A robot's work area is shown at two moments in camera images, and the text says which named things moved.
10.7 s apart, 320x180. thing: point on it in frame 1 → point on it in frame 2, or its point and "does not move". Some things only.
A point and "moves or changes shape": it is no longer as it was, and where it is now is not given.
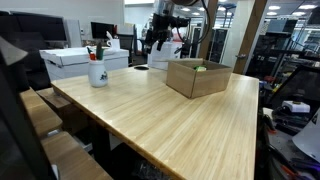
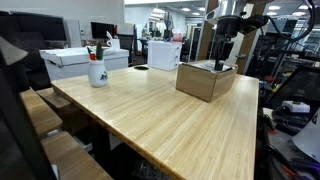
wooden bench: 56,122 does not move
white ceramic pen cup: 97,73 does not move
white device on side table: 297,106 does not move
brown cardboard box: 196,77 moves or changes shape
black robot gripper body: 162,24 → 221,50
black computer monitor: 99,29 does not move
